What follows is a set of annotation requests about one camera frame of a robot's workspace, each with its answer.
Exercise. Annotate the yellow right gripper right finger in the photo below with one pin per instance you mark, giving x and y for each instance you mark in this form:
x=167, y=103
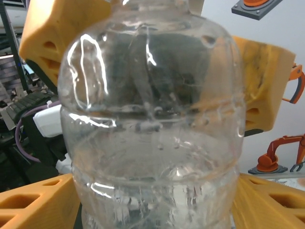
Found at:
x=271, y=205

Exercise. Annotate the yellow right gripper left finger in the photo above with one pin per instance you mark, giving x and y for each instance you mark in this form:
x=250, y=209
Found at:
x=31, y=205

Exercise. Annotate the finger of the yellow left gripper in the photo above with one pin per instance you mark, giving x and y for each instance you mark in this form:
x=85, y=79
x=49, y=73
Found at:
x=59, y=21
x=267, y=78

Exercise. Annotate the clear plain plastic bottle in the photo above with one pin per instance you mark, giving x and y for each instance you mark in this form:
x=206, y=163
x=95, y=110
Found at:
x=152, y=143

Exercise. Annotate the orange claw robot sticker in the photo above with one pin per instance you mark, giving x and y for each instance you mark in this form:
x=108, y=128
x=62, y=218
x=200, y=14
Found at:
x=296, y=81

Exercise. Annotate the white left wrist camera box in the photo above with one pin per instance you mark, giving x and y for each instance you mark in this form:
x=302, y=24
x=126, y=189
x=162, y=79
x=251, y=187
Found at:
x=47, y=122

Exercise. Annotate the dark metal shelf frame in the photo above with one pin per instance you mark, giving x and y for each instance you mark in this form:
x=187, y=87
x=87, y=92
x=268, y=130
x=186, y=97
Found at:
x=13, y=47

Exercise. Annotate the orange grey wall sticker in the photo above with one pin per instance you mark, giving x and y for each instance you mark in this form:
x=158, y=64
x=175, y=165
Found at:
x=256, y=9

